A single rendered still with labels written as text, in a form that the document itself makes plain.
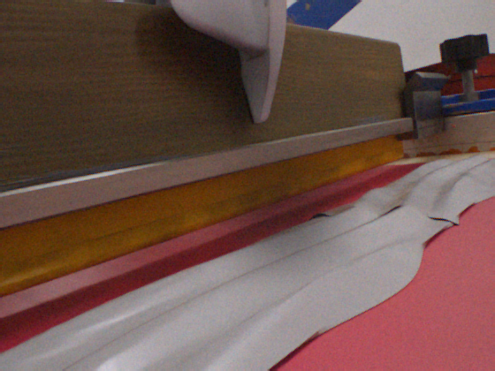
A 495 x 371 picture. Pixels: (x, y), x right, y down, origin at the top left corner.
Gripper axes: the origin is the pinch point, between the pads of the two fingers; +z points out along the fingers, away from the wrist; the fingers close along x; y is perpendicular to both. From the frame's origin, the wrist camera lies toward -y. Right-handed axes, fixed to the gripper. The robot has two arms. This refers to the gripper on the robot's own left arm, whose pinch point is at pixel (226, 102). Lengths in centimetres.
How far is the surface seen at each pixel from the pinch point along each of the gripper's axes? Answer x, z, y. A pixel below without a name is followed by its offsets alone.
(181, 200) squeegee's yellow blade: 0.5, 4.1, 4.3
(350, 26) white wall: -93, -48, -200
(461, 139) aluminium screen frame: 4.2, 4.8, -25.5
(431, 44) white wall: -52, -29, -200
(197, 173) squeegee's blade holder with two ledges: 2.8, 2.9, 5.2
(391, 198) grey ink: 6.4, 5.8, -3.7
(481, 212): 11.1, 6.2, -2.1
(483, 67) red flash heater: -7, -6, -89
